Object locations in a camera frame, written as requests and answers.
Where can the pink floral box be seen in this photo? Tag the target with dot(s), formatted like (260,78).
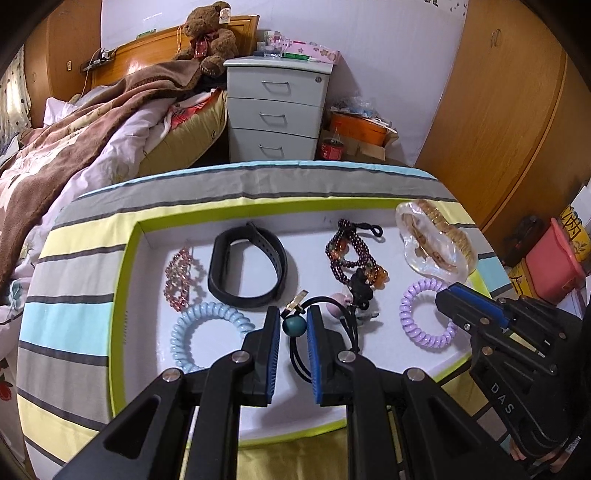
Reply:
(310,51)

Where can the brown fleece blanket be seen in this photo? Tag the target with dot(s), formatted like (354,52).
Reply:
(50,156)

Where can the green shallow tray box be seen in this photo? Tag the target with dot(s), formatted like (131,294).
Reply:
(164,315)

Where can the black fitness band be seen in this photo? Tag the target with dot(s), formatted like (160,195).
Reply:
(248,267)

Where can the grey bedside drawer cabinet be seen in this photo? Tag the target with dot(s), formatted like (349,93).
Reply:
(275,108)

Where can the orange storage box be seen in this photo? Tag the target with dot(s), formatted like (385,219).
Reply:
(357,132)

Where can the cartoon wall sticker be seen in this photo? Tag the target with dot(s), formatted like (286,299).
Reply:
(454,7)

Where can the person's right hand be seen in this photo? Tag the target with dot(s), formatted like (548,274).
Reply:
(557,461)

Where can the pink plastic basket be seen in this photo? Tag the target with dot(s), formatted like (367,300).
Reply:
(552,265)

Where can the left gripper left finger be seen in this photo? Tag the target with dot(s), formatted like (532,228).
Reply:
(263,346)

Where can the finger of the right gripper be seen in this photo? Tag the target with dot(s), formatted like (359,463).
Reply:
(464,316)
(485,305)

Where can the white floral quilt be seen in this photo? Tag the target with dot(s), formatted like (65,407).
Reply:
(164,135)

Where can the patterned window curtain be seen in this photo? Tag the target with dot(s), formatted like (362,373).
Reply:
(15,103)

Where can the brown teddy bear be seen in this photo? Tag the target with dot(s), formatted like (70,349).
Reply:
(209,41)

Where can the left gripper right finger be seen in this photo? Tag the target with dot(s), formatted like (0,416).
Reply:
(331,379)

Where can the wooden bed headboard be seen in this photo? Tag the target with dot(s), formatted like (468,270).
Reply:
(162,46)

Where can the wooden corner cabinet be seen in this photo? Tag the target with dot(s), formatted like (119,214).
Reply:
(55,51)

